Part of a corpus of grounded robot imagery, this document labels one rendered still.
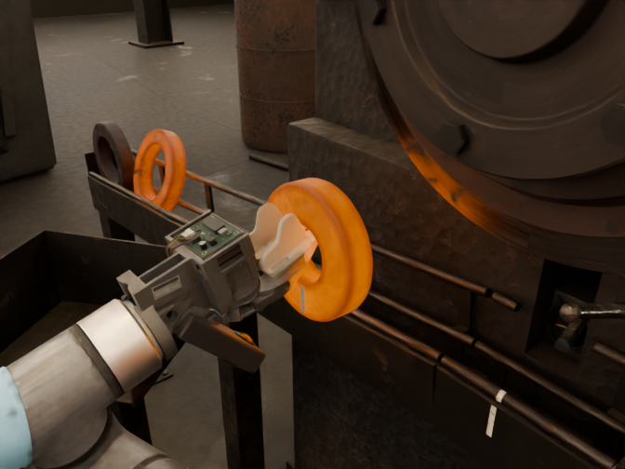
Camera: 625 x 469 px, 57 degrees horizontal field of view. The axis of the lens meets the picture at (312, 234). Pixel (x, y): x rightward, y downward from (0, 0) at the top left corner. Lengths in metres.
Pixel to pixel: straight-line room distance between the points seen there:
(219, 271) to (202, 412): 1.14
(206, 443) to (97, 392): 1.06
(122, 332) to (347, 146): 0.44
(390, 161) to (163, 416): 1.09
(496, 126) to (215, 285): 0.27
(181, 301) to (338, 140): 0.39
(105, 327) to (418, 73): 0.33
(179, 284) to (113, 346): 0.08
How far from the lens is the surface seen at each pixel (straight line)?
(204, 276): 0.52
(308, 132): 0.88
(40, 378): 0.51
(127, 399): 0.79
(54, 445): 0.54
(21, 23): 3.26
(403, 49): 0.47
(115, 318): 0.52
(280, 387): 1.69
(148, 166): 1.36
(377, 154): 0.78
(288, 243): 0.58
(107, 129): 1.41
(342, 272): 0.58
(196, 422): 1.62
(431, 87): 0.46
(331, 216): 0.57
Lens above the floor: 1.13
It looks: 27 degrees down
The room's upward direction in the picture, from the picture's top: straight up
